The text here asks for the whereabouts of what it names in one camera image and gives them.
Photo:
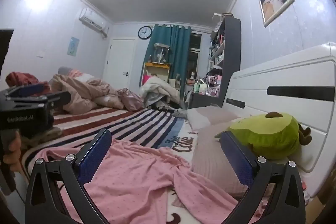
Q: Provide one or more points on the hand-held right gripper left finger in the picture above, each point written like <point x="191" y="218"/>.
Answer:
<point x="94" y="157"/>

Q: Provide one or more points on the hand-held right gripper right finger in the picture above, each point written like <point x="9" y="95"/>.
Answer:
<point x="236" y="159"/>

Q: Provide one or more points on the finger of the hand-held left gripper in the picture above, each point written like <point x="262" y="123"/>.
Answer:
<point x="29" y="90"/>
<point x="57" y="99"/>

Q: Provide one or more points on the pink dotted garment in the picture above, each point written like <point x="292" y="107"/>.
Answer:
<point x="136" y="179"/>

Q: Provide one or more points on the person's left hand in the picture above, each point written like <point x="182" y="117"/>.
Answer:
<point x="14" y="153"/>

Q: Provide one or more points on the red garment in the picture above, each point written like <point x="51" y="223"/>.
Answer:
<point x="21" y="78"/>

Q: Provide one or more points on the beige duvet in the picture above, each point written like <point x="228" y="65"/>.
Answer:
<point x="78" y="92"/>

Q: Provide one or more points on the large pink pillow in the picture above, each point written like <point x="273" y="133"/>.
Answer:
<point x="210" y="161"/>

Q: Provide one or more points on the olive garment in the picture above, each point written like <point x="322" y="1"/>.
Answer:
<point x="50" y="132"/>

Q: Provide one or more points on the green avocado plush toy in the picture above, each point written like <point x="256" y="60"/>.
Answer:
<point x="273" y="134"/>

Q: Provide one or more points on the small pink pillow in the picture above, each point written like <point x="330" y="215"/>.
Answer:
<point x="210" y="115"/>

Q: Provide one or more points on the dark desk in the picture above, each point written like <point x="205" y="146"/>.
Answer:
<point x="204" y="101"/>

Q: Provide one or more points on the pink shiny cloth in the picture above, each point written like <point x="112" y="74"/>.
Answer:
<point x="130" y="99"/>

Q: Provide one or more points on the white door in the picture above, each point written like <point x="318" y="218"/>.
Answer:
<point x="118" y="64"/>

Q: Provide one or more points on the white air conditioner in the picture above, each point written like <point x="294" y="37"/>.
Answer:
<point x="90" y="18"/>

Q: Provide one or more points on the white bedding pile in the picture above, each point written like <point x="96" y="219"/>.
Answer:
<point x="157" y="87"/>

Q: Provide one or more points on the white bed headboard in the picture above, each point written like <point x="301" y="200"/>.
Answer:
<point x="288" y="74"/>

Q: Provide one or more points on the dark tall bookshelf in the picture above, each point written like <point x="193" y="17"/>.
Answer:
<point x="232" y="56"/>

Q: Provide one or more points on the yellow cabinet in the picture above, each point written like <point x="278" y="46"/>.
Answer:
<point x="157" y="65"/>

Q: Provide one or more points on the glass display case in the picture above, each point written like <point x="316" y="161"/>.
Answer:
<point x="161" y="53"/>

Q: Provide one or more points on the window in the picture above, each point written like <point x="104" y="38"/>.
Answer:
<point x="194" y="53"/>

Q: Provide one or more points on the teal curtain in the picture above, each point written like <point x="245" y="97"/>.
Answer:
<point x="181" y="56"/>

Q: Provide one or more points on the light blue wall poster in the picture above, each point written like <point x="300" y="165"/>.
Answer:
<point x="73" y="46"/>

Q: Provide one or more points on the round wall clock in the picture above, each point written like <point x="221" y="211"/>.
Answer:
<point x="145" y="32"/>

